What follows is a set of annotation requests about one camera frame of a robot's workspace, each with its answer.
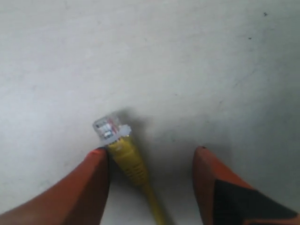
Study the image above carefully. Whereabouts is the yellow ethernet cable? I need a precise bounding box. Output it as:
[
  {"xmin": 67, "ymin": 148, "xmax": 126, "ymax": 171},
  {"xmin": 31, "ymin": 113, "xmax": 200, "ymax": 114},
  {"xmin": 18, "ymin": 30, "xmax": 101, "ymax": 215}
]
[{"xmin": 92, "ymin": 112, "xmax": 167, "ymax": 225}]

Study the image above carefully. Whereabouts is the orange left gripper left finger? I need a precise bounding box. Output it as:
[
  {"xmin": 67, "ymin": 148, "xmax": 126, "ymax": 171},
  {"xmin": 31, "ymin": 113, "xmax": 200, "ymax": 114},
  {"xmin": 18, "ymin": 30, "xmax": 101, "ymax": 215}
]
[{"xmin": 0, "ymin": 148, "xmax": 110, "ymax": 225}]

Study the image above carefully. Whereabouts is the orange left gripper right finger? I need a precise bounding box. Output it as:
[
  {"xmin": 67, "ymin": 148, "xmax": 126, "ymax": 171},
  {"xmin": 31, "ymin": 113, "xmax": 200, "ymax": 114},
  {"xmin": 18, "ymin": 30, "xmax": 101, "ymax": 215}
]
[{"xmin": 192, "ymin": 146, "xmax": 300, "ymax": 225}]

